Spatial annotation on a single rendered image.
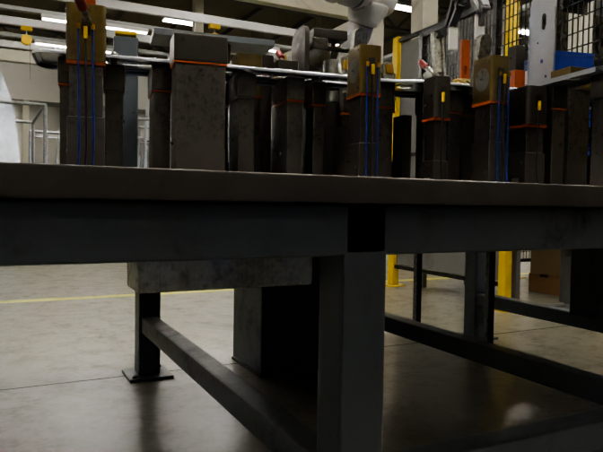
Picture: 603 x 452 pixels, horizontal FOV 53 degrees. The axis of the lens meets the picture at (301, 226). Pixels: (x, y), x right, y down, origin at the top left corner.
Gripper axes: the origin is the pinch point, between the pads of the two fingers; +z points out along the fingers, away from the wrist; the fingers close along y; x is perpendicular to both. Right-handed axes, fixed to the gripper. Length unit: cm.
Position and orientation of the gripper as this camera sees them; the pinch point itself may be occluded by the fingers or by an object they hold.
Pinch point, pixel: (465, 41)
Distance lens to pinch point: 193.2
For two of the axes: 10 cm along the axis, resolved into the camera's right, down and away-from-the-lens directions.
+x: 9.5, 0.0, 3.2
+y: 3.2, 0.4, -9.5
